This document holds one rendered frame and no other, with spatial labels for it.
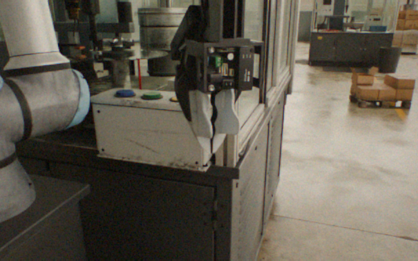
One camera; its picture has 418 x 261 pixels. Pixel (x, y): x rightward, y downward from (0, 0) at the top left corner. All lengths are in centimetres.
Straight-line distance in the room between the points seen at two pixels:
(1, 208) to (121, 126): 29
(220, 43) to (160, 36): 146
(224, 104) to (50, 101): 36
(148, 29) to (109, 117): 109
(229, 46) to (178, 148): 42
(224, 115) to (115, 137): 42
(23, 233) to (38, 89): 25
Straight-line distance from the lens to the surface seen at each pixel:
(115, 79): 119
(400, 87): 458
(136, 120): 77
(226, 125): 43
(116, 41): 117
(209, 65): 37
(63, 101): 69
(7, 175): 67
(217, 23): 36
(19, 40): 70
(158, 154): 77
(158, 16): 181
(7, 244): 62
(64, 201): 69
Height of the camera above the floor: 108
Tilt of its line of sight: 19 degrees down
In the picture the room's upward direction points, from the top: straight up
